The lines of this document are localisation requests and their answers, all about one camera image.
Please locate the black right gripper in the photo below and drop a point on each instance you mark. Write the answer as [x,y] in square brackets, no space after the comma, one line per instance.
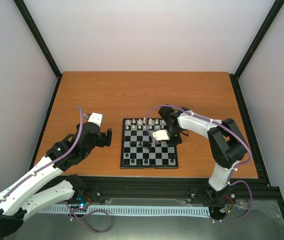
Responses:
[177,141]

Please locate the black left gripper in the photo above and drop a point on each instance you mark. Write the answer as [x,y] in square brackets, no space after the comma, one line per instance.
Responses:
[103,142]

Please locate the black bishop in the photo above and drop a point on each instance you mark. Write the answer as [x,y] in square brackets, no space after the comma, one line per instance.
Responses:
[171,155]

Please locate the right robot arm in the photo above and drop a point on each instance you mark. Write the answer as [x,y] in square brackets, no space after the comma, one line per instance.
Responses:
[227,144]

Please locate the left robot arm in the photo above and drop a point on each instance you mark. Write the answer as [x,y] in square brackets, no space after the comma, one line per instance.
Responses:
[26,197]

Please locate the black and white chessboard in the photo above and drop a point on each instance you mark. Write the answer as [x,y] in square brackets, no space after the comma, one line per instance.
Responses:
[133,153]

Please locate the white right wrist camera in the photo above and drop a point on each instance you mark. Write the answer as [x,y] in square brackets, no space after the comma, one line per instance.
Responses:
[160,135]

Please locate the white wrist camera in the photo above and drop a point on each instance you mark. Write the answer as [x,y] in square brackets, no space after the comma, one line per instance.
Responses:
[160,135]
[95,118]

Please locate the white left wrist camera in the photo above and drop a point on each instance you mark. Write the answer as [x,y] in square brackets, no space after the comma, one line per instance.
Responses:
[95,118]

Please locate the white slotted cable duct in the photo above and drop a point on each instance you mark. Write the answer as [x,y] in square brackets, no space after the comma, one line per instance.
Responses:
[130,210]

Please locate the black aluminium frame rail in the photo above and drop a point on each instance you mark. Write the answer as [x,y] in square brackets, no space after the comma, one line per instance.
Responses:
[196,190]

